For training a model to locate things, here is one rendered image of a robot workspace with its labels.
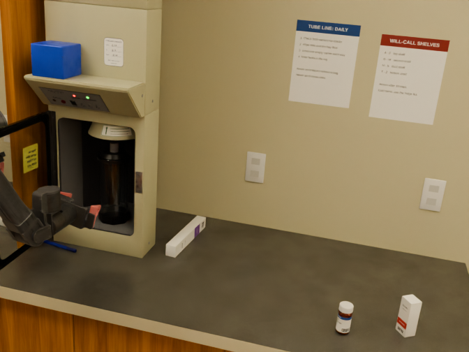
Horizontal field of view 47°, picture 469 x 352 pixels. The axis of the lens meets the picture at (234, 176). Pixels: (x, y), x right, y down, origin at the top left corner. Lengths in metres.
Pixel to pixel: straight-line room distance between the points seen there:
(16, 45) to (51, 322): 0.80
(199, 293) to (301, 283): 0.32
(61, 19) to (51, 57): 0.15
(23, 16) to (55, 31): 0.10
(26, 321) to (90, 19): 0.90
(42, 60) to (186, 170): 0.75
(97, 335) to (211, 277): 0.37
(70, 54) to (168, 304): 0.75
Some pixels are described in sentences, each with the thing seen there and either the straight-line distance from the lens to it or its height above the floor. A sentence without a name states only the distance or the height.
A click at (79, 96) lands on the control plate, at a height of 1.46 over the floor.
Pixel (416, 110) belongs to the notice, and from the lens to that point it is 1.92.
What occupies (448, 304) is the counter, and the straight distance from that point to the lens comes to 1.80.
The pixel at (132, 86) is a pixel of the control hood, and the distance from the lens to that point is 1.54.
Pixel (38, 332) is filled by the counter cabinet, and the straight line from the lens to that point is 1.77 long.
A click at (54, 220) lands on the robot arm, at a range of 1.50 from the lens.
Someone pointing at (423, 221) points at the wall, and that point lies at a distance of 2.04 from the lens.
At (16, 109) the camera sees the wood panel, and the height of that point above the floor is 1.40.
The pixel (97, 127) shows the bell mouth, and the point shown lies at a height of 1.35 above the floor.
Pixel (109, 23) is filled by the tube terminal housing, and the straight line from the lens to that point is 1.63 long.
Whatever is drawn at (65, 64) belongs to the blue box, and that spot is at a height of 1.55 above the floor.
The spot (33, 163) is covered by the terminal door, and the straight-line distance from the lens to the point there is 1.72.
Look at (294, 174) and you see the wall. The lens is 2.00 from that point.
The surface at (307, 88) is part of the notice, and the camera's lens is 1.92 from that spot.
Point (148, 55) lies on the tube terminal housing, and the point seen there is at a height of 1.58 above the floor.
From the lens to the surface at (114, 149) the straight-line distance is 1.79.
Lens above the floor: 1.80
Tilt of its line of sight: 20 degrees down
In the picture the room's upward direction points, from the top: 5 degrees clockwise
